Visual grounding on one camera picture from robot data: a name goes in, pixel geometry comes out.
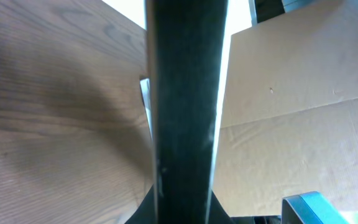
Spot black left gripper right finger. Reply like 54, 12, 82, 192
209, 192, 234, 224

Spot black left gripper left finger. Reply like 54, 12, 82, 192
125, 187, 156, 224

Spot brown cardboard sheet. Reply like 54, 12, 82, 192
213, 0, 358, 216

